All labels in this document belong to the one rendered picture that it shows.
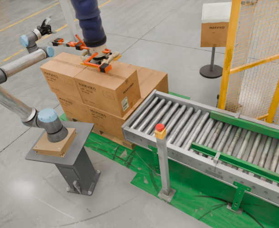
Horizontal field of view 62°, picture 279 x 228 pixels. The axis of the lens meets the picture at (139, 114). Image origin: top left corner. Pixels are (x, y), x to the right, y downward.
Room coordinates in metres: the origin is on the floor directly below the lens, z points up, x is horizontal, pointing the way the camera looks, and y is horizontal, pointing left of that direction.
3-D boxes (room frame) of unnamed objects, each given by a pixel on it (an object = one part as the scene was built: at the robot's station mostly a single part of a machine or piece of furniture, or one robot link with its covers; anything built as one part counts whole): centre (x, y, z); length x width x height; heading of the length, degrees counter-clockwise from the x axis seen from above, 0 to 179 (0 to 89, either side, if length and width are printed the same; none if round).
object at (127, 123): (1.96, -0.02, 0.58); 0.70 x 0.03 x 0.06; 139
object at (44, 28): (2.11, 0.70, 1.58); 0.12 x 0.09 x 0.08; 141
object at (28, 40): (1.98, 0.81, 1.57); 0.12 x 0.09 x 0.10; 141
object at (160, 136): (1.21, -0.14, 0.50); 0.07 x 0.07 x 1.00; 49
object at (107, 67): (1.85, 0.23, 1.25); 0.09 x 0.08 x 0.05; 141
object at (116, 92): (2.25, 0.30, 0.74); 0.60 x 0.40 x 0.40; 50
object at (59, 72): (2.64, 0.76, 0.74); 0.60 x 0.40 x 0.40; 50
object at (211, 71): (3.22, -1.34, 0.31); 0.40 x 0.40 x 0.62
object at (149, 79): (2.64, 0.30, 0.34); 1.20 x 1.00 x 0.40; 49
